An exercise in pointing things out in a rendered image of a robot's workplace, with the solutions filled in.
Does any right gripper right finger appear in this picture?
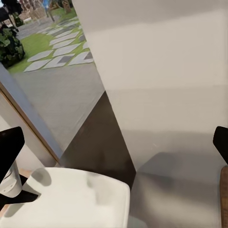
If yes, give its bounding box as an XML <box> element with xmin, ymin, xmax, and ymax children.
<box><xmin>213</xmin><ymin>126</ymin><xmax>228</xmax><ymax>164</ymax></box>

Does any bowl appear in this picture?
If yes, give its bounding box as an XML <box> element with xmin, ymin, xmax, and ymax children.
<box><xmin>0</xmin><ymin>167</ymin><xmax>130</xmax><ymax>228</ymax></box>

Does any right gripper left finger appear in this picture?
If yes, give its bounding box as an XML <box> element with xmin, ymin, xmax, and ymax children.
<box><xmin>0</xmin><ymin>126</ymin><xmax>25</xmax><ymax>183</ymax></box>

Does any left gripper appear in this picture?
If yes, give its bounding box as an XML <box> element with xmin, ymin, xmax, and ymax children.
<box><xmin>0</xmin><ymin>175</ymin><xmax>38</xmax><ymax>210</ymax></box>

